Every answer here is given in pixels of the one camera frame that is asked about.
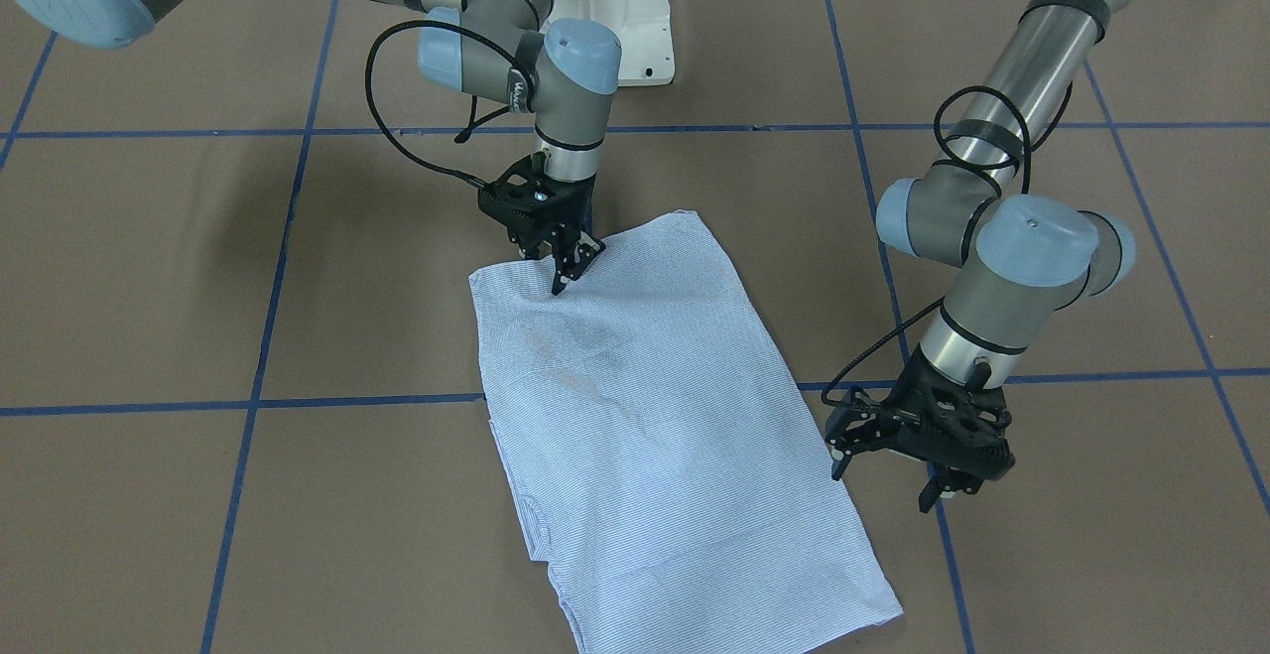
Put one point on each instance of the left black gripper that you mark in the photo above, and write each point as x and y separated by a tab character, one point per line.
851	433

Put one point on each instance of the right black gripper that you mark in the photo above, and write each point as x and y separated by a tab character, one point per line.
577	209

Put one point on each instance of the light blue striped shirt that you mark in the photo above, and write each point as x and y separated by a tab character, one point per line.
662	461

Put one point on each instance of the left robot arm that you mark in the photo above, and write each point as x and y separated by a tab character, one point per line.
1019	256

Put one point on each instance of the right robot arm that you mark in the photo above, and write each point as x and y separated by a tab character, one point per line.
563	72

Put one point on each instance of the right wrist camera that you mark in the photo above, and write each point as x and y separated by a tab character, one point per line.
523	195

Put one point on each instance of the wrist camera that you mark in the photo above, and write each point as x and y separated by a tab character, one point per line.
523	195
945	424

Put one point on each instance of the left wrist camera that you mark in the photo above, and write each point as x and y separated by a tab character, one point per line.
945	424

